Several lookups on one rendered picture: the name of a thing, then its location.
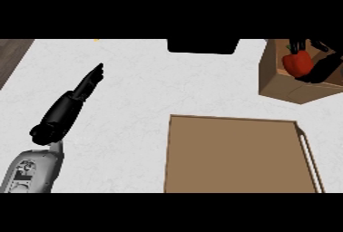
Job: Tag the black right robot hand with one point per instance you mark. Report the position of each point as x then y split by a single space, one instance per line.
328 68

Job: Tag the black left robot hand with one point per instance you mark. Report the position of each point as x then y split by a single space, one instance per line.
63 113

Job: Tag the red bell pepper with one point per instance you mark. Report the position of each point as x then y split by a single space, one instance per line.
295 64

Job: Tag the brown cardboard box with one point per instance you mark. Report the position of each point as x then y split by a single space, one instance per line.
278 86

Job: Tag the brown flat tray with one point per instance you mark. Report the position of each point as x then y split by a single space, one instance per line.
236 157

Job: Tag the black appliance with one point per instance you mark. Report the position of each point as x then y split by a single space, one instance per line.
202 46

